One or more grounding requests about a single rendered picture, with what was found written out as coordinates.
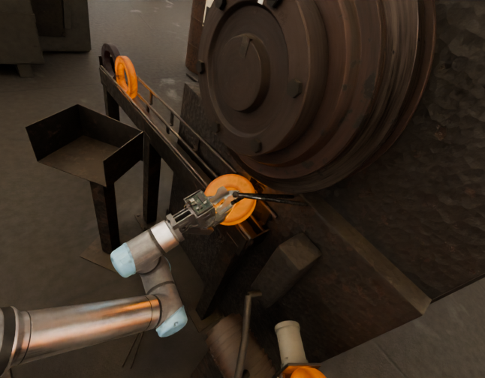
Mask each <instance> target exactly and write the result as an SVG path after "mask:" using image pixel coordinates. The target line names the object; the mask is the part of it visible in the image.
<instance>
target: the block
mask: <svg viewBox="0 0 485 378"><path fill-rule="evenodd" d="M321 254H322V253H321V251H320V250H319V249H318V248H317V247H316V246H315V245H314V244H313V243H312V241H311V240H310V239H309V238H308V237H307V236H306V235H305V234H304V233H299V234H297V235H295V236H294V237H292V238H290V239H288V240H287V241H285V242H284V243H282V244H280V245H279V246H278V247H277V248H276V250H275V252H274V253H273V255H272V256H271V257H270V259H269V260H268V262H267V264H266V265H265V266H264V267H263V269H262V270H261V272H260V274H259V275H258V276H257V278H256V279H255V281H254V282H253V284H252V285H251V289H252V291H256V290H260V291H261V292H262V297H260V298H258V300H259V301H260V303H261V304H262V305H263V306H264V307H265V308H269V307H270V306H271V305H273V304H274V303H275V302H277V301H278V300H279V299H280V298H281V297H282V296H284V295H285V294H286V293H287V292H288V291H289V290H290V289H291V288H292V287H293V286H294V285H295V284H296V283H297V282H298V281H299V280H300V278H301V277H302V276H303V275H304V274H305V273H306V272H307V271H308V270H309V269H310V268H311V267H312V266H313V265H314V264H315V263H316V262H317V261H318V260H319V259H320V258H321Z"/></svg>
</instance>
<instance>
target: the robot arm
mask: <svg viewBox="0 0 485 378"><path fill-rule="evenodd" d="M234 191H236V192H239V193H240V191H238V190H229V191H227V189H226V188H225V187H224V186H222V187H220V188H219V189H218V190H217V192H216V194H215V195H214V196H206V195H205V193H204V192H203V191H202V190H201V189H200V190H198V191H196V192H195V193H193V194H191V195H190V196H187V197H186V198H185V199H183V200H184V202H185V205H184V209H183V210H182V211H179V212H178V213H176V214H175V215H173V216H172V215H171V214H169V215H167V216H166V218H167V219H166V220H167V221H165V220H163V221H161V222H160V223H157V224H156V225H154V226H153V227H151V228H149V229H148V230H146V231H145V232H142V233H141V234H139V235H138V236H136V237H134V238H133V239H131V240H130V241H127V242H126V243H123V245H122V246H120V247H118V248H117V249H115V250H114V251H113V252H112V253H111V255H110V258H111V262H112V264H113V266H114V268H115V269H116V270H117V272H118V273H119V274H120V275H121V276H123V277H124V278H127V277H129V276H131V275H134V274H135V273H138V274H139V275H140V276H141V279H142V282H143V286H144V289H145V292H146V295H143V296H137V297H130V298H120V299H114V300H108V301H97V302H91V303H85V304H75V305H68V306H62V307H52V308H46V309H40V310H29V311H23V312H19V311H18V310H17V309H16V308H15V307H13V306H10V307H0V377H2V376H3V375H4V374H5V373H6V372H7V371H8V370H9V369H10V368H11V367H12V366H15V365H20V364H23V363H26V362H31V361H34V360H38V359H42V358H46V357H49V356H54V355H57V354H60V353H65V352H68V351H71V350H76V349H79V348H83V347H87V346H91V345H94V344H99V343H102V342H105V341H110V340H113V339H117V338H121V337H124V336H128V335H133V334H136V333H139V332H144V331H147V330H150V329H156V331H157V332H158V335H159V337H161V338H164V337H167V336H170V335H172V334H174V333H176V332H178V331H179V330H180V329H182V328H183V327H184V326H185V325H186V323H187V321H188V318H187V316H186V313H185V309H184V305H183V304H182V301H181V299H180V297H179V293H178V291H177V288H176V285H175V283H174V280H173V277H172V274H171V267H170V263H169V261H168V260H167V258H166V257H165V256H163V254H165V253H167V252H168V251H170V250H171V249H173V248H174V247H176V246H177V245H178V244H179V242H182V241H183V240H185V239H184V237H183V236H182V234H183V233H191V234H199V235H208V236H209V235H210V234H211V233H212V232H213V231H214V229H213V228H212V227H215V226H216V225H218V224H220V223H222V222H223V221H225V220H226V218H227V217H228V215H229V214H230V213H231V212H232V209H233V207H234V206H235V205H236V204H234V205H231V203H230V202H231V201H232V200H234V199H236V198H235V197H233V192H234ZM193 195H194V196H193ZM189 197H190V198H189ZM221 203H222V204H221ZM185 206H186V208H185ZM215 207H217V209H216V210H215ZM215 212H217V213H215Z"/></svg>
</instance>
